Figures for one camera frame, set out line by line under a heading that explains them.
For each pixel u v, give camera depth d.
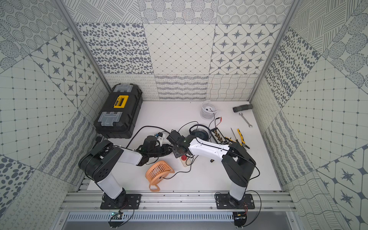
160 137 0.87
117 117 0.88
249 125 1.07
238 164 0.45
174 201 0.77
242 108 1.12
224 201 0.73
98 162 0.48
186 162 0.85
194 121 0.78
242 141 0.96
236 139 0.96
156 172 0.72
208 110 1.07
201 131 0.98
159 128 1.04
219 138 0.98
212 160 0.88
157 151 0.81
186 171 0.84
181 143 0.65
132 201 0.73
